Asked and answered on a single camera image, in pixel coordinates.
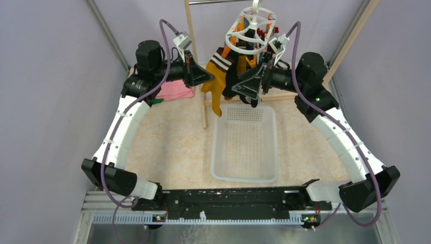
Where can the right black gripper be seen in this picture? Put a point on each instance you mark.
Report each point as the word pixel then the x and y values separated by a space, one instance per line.
pixel 250 85

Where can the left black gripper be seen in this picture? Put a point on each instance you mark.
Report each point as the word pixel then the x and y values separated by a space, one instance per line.
pixel 193 73

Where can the black sock plain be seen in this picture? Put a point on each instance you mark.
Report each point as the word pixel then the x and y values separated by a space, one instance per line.
pixel 238 67

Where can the yellow sock with brown stripes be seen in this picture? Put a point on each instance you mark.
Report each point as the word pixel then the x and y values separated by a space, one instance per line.
pixel 217 66

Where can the white round clip hanger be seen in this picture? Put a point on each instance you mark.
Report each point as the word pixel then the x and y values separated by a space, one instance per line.
pixel 242 36

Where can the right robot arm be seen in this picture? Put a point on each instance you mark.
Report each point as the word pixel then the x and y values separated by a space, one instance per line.
pixel 369 179

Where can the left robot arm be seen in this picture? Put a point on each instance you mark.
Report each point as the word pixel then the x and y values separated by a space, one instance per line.
pixel 106 169

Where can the pink cloth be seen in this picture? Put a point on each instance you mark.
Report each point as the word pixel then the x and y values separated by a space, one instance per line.
pixel 175 90

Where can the red white striped sock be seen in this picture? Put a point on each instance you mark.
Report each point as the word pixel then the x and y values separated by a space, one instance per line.
pixel 266 34

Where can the white plastic basket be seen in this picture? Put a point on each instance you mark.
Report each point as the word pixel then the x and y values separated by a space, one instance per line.
pixel 245 144

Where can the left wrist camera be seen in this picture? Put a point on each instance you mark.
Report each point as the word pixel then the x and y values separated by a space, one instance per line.
pixel 182 41

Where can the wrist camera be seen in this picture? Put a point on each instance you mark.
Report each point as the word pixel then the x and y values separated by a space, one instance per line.
pixel 182 41
pixel 278 44

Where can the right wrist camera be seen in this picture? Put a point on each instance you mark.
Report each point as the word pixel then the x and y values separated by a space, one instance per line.
pixel 278 44

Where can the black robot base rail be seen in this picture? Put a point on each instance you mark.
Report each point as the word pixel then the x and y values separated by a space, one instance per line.
pixel 288 204

